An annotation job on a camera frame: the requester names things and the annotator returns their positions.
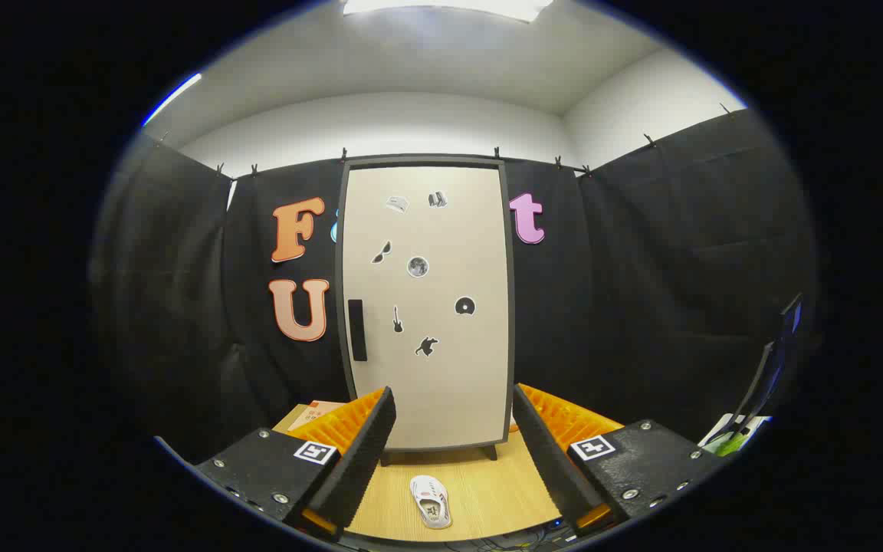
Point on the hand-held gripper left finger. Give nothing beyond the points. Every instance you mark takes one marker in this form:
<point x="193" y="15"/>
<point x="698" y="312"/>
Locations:
<point x="357" y="460"/>

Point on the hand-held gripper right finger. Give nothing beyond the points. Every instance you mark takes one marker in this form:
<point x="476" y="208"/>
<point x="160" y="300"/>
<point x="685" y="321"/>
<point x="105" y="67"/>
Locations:
<point x="553" y="460"/>

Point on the white canvas shoe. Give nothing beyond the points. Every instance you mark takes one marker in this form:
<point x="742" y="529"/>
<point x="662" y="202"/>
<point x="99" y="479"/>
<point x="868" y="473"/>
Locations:
<point x="430" y="502"/>

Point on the beige shoe cabinet door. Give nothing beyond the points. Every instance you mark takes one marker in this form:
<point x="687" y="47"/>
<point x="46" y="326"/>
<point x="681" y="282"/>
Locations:
<point x="441" y="383"/>

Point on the grey shoe cabinet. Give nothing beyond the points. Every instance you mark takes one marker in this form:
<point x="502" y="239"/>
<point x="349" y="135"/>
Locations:
<point x="422" y="161"/>

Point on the beige hardcover book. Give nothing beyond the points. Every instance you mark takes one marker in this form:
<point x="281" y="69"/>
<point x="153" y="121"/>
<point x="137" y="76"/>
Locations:
<point x="317" y="414"/>

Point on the black backdrop cloth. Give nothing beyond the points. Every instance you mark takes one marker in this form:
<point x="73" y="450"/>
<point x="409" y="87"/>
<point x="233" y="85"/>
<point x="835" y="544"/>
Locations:
<point x="602" y="307"/>

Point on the white and green object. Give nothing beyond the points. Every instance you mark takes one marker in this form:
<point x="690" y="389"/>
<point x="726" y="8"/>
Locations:
<point x="733" y="441"/>

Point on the long ceiling light strip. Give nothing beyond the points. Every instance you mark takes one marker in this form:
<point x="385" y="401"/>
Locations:
<point x="173" y="97"/>

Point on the rectangular ceiling light panel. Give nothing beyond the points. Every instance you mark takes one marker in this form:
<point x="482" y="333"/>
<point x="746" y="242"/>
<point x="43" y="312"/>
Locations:
<point x="441" y="8"/>

